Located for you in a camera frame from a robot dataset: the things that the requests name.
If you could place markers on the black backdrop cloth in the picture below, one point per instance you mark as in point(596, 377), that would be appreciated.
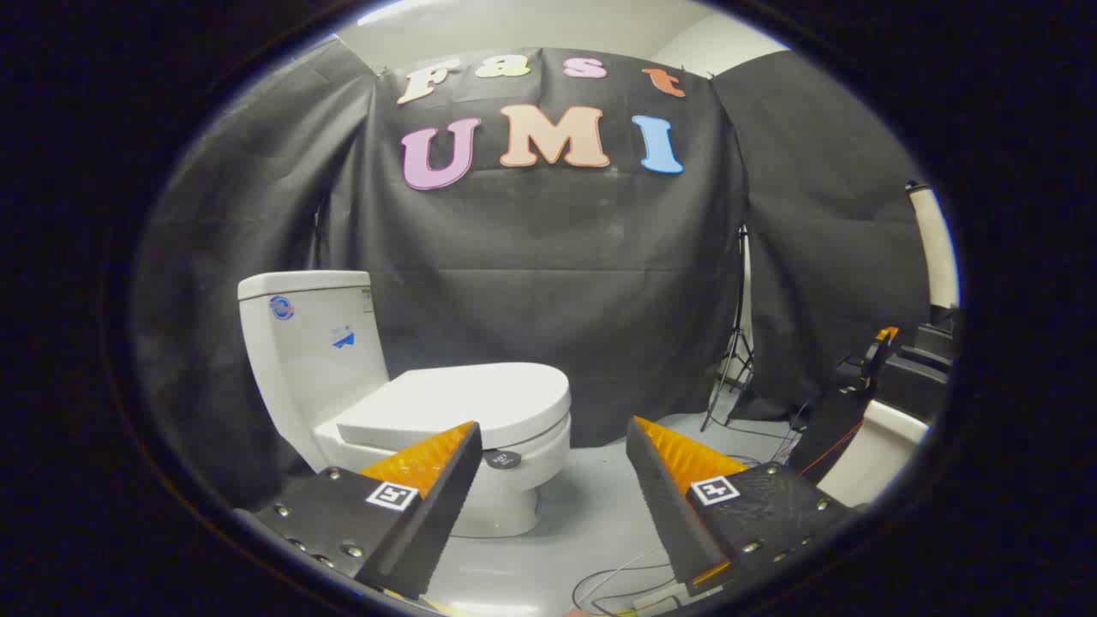
point(557, 257)

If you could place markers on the white curved plastic object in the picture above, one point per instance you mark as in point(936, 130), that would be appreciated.
point(878, 454)

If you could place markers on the orange and black gripper device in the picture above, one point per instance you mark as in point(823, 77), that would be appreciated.
point(876, 353)

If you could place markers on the black tripod light stand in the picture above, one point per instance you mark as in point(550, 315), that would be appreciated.
point(739, 326)

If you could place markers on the white toilet lid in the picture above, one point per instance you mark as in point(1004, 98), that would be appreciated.
point(463, 398)

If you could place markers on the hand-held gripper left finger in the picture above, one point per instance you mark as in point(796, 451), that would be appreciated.
point(433, 523)

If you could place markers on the white ceramic toilet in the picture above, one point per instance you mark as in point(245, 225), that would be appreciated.
point(308, 368)

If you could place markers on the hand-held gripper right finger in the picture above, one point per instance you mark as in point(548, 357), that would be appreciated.
point(668, 514)

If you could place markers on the black equipment case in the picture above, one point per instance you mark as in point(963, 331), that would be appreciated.
point(917, 381)

